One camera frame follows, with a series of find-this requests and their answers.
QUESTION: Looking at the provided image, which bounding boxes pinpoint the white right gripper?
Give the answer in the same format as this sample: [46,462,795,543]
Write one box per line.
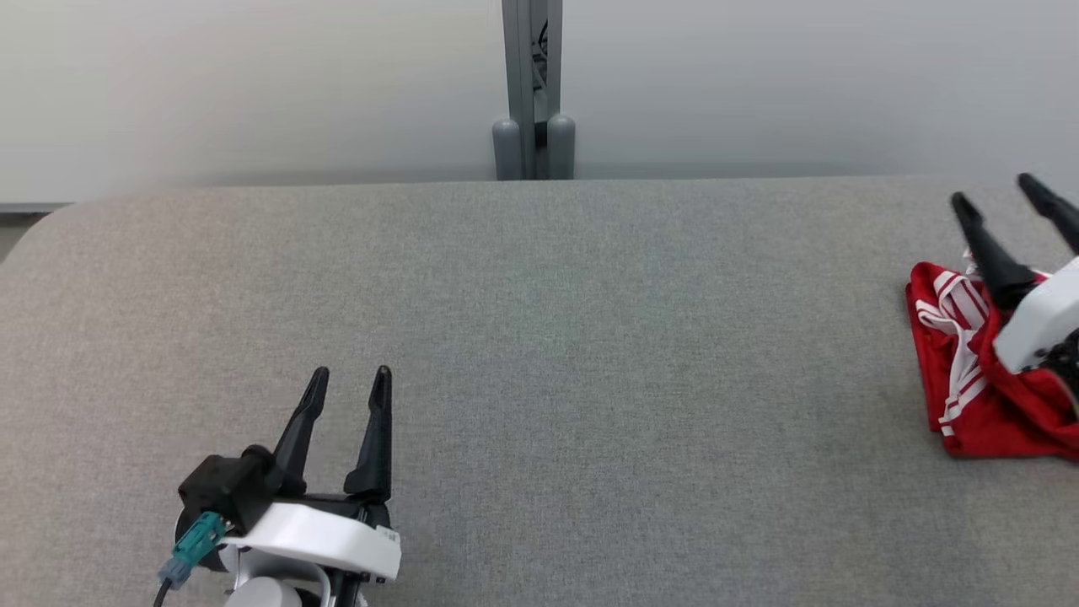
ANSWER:
[950,172,1079,398]

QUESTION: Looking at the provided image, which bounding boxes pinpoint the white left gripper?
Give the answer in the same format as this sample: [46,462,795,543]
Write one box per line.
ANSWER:
[221,363,403,607]

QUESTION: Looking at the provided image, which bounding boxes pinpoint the red white-striped shorts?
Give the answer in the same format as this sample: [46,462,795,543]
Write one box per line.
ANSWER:
[961,249,1079,424]

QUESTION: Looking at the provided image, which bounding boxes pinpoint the red basketball jersey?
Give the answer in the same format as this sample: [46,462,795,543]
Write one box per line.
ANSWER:
[906,260,1079,461]

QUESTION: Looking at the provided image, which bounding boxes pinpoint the grey fabric upholstered surface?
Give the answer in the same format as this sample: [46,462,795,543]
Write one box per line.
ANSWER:
[0,175,1079,607]

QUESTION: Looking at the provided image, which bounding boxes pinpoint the teal left cable connector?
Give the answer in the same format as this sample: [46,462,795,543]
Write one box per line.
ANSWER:
[158,511,229,589]

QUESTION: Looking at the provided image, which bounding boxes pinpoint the grey metal frame post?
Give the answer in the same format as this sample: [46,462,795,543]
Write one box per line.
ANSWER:
[493,0,577,181]

